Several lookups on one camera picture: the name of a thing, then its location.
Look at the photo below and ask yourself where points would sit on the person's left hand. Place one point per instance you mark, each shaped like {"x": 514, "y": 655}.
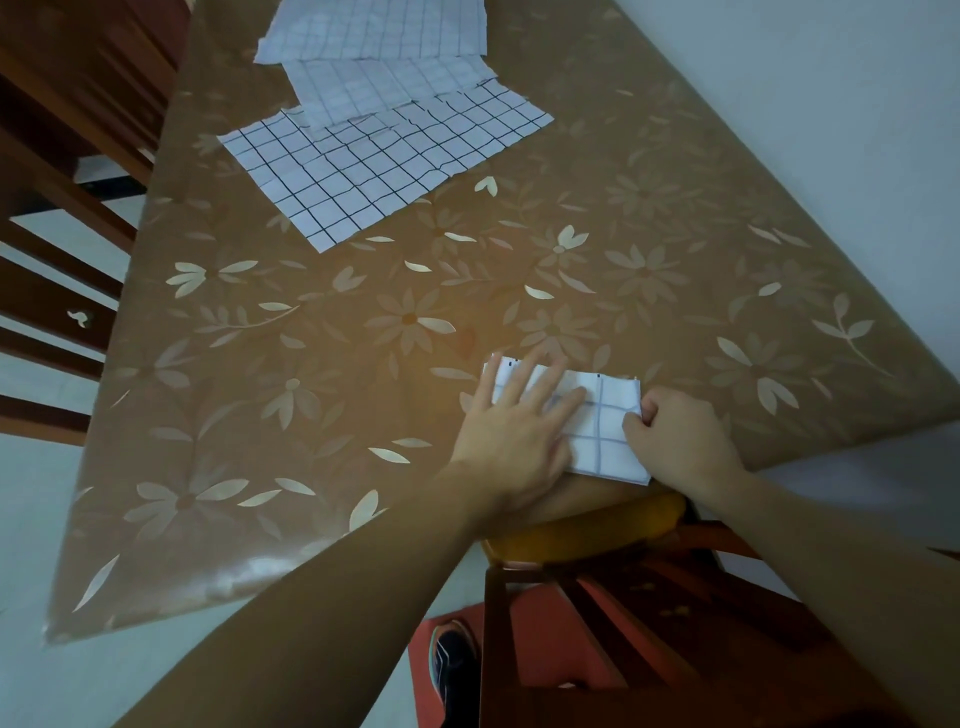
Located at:
{"x": 504, "y": 448}

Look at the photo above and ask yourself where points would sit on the person's right hand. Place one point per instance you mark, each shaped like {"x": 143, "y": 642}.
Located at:
{"x": 684, "y": 444}

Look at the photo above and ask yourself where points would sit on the person's left thumb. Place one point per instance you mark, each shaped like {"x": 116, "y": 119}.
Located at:
{"x": 562, "y": 459}

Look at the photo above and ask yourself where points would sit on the person's left little finger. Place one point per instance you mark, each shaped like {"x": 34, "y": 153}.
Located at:
{"x": 489, "y": 384}

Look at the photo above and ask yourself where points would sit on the person's left middle finger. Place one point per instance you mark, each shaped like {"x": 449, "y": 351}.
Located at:
{"x": 550, "y": 387}

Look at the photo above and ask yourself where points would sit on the person's right thumb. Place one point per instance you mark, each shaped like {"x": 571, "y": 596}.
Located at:
{"x": 634, "y": 429}

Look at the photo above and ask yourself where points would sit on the blue-grid white paper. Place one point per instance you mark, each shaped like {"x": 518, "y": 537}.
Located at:
{"x": 604, "y": 420}

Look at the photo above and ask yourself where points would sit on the person's left forearm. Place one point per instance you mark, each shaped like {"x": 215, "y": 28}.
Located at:
{"x": 330, "y": 615}

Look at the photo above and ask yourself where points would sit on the person's right forearm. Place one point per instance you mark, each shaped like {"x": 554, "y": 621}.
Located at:
{"x": 840, "y": 585}

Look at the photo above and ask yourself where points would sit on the yellow seat cushion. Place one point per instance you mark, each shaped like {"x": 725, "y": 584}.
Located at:
{"x": 585, "y": 534}

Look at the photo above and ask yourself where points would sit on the brown floral table cover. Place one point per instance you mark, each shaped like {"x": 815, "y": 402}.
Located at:
{"x": 315, "y": 360}

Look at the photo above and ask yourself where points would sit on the red floor mat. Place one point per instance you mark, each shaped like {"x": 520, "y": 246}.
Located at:
{"x": 540, "y": 637}

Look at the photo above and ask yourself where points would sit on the reddish wooden chair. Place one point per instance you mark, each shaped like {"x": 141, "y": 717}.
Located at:
{"x": 675, "y": 637}

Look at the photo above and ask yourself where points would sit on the person's black shoe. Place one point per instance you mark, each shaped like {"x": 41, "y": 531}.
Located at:
{"x": 454, "y": 671}

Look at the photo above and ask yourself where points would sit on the large black-grid white paper sheet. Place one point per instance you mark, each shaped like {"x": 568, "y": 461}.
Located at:
{"x": 360, "y": 169}

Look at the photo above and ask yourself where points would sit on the faint-grid white paper sheet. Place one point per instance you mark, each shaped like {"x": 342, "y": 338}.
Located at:
{"x": 382, "y": 82}
{"x": 371, "y": 28}

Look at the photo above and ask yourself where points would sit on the dark wooden slatted chair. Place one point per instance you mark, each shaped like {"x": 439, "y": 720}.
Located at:
{"x": 67, "y": 97}

